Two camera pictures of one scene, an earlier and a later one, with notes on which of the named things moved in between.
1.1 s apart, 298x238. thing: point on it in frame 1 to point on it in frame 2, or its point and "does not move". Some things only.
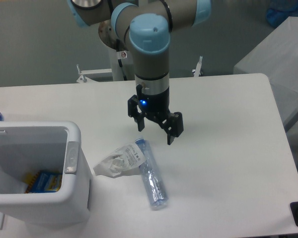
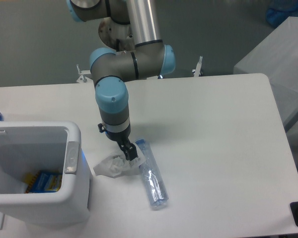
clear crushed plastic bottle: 156,194 does not move
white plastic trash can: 18,149 does not move
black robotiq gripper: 156,107 to 122,137
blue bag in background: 279,10 does not move
